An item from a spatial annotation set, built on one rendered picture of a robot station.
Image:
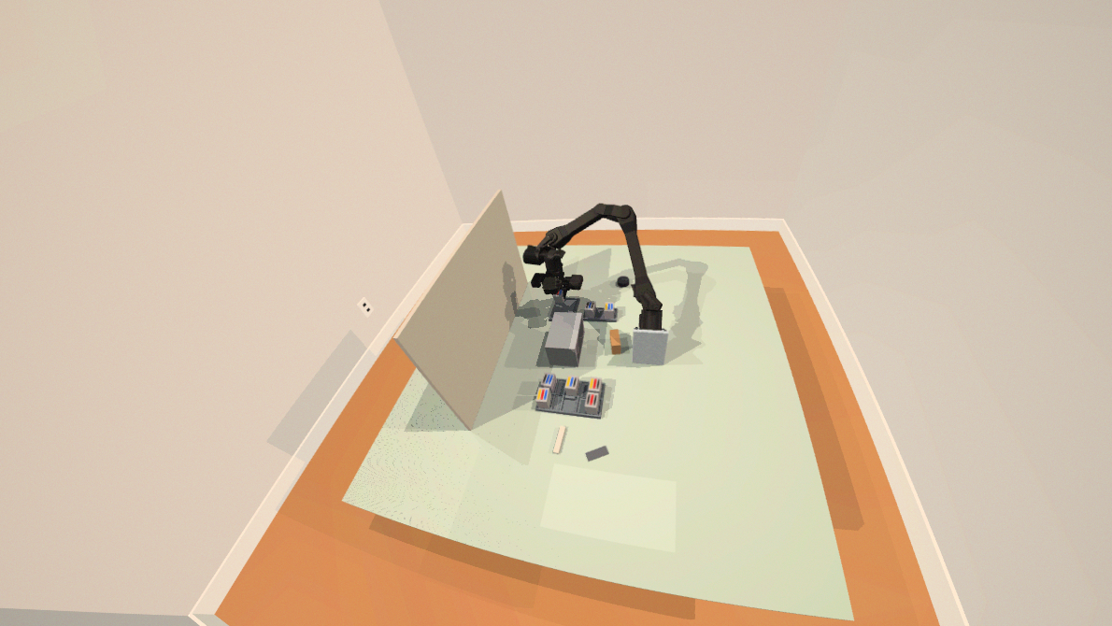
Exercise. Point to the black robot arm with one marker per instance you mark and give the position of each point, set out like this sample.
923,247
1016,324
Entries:
549,251

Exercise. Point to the beige flat panel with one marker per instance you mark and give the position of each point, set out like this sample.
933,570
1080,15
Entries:
456,331

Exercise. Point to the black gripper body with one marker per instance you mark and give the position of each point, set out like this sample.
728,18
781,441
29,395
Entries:
574,282

